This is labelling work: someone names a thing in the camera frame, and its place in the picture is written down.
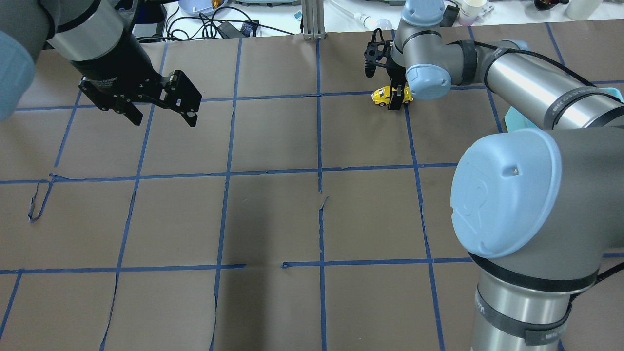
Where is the white paper cup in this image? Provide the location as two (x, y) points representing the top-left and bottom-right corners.
(457, 0), (488, 26)

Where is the turquoise plastic bin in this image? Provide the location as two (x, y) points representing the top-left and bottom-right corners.
(504, 87), (624, 133)

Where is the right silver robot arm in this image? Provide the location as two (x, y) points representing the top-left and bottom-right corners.
(365, 0), (624, 351)

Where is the blue plate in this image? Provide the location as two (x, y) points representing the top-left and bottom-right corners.
(178, 0), (230, 15)

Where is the aluminium frame post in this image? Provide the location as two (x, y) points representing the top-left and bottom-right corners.
(301, 0), (326, 40)

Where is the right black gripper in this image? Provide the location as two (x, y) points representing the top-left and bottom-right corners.
(365, 28), (406, 111)

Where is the black power adapter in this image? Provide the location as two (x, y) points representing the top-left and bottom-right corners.
(217, 21), (245, 39)

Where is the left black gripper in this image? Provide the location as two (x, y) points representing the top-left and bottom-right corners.
(78, 32), (201, 128)

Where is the yellow beetle toy car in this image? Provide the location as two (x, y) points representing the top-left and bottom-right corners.
(371, 86), (414, 107)

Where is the light bulb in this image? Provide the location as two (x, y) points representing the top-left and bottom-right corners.
(329, 0), (393, 30)

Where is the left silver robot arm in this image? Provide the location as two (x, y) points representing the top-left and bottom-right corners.
(0, 0), (201, 127)

